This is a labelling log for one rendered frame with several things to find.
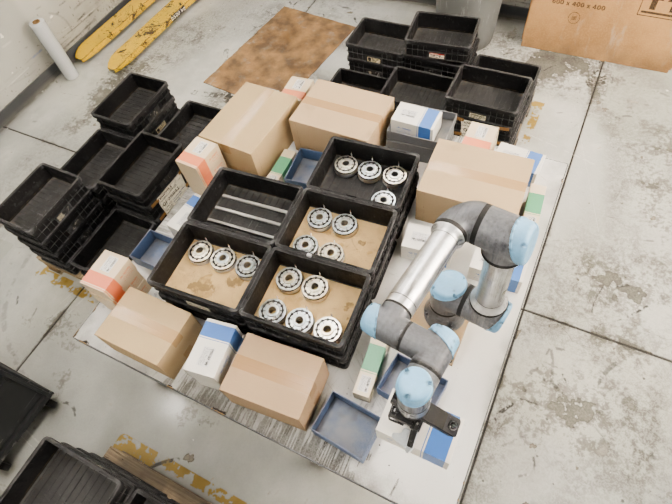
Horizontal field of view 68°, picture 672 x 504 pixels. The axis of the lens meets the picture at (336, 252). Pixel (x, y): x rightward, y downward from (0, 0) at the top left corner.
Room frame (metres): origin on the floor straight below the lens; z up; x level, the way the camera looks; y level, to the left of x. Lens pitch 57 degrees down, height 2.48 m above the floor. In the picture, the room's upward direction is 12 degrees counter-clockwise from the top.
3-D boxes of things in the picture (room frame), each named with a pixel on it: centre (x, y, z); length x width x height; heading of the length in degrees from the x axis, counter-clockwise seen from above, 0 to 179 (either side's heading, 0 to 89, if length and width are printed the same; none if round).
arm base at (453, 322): (0.74, -0.35, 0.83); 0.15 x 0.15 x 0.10
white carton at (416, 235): (1.06, -0.38, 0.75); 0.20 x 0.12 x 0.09; 61
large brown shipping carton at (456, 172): (1.24, -0.62, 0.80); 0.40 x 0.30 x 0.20; 56
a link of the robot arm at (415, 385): (0.31, -0.11, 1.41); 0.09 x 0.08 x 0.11; 137
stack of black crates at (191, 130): (2.36, 0.71, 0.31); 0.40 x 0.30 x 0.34; 144
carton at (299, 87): (2.05, 0.03, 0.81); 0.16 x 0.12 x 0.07; 149
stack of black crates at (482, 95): (2.06, -0.99, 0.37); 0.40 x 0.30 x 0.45; 54
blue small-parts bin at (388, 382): (0.51, -0.17, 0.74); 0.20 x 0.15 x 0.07; 47
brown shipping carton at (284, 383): (0.61, 0.30, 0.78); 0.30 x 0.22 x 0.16; 59
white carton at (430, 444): (0.29, -0.12, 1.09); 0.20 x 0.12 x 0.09; 54
